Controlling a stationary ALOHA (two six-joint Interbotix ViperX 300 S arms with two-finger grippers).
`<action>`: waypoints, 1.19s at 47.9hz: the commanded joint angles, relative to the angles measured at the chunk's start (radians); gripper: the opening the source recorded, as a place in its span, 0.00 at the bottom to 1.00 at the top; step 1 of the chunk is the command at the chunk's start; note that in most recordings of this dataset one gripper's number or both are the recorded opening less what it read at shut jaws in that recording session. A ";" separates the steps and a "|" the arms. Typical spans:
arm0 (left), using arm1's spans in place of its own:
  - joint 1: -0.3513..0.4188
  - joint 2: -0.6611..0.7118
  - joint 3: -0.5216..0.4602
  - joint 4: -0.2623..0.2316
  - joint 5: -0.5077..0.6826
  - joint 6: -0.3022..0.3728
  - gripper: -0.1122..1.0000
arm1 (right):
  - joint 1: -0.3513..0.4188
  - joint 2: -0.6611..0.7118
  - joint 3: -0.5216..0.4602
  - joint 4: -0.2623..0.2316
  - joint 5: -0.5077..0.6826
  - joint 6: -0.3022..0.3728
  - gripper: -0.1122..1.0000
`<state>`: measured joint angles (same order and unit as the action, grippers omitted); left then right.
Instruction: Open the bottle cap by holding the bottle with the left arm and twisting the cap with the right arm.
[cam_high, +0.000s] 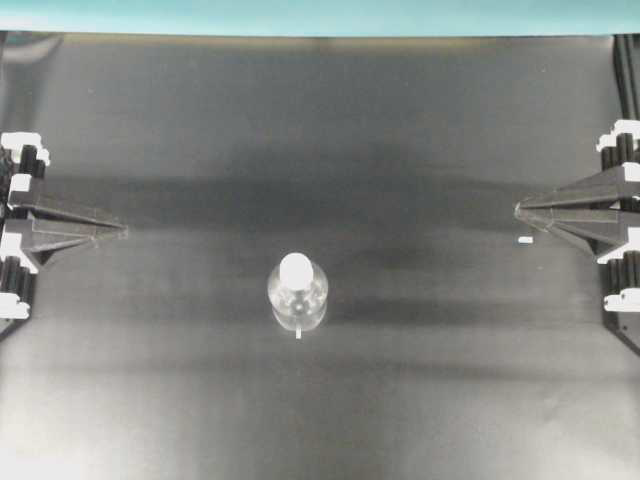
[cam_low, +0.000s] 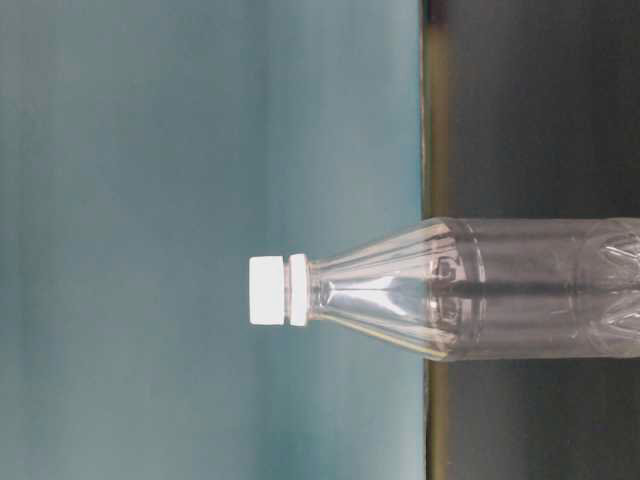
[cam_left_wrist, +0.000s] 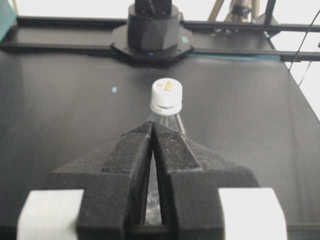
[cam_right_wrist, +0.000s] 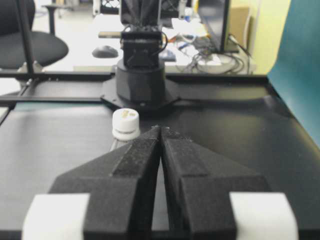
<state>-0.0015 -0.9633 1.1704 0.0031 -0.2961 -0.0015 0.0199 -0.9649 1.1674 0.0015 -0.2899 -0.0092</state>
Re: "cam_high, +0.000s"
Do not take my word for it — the black frame post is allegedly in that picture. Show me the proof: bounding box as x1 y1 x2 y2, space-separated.
613 33 639 120

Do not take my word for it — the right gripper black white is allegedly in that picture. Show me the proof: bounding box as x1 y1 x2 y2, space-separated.
516 120 639 312

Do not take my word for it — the clear plastic bottle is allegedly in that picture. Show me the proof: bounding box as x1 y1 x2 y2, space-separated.
267 255 329 340

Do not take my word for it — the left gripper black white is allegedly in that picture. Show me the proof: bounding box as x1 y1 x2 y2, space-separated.
1 132 128 320

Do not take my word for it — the white bottle cap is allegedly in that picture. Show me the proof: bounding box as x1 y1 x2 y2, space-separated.
278 252 314 291

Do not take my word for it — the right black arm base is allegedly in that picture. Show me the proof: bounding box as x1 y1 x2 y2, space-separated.
603 310 640 357

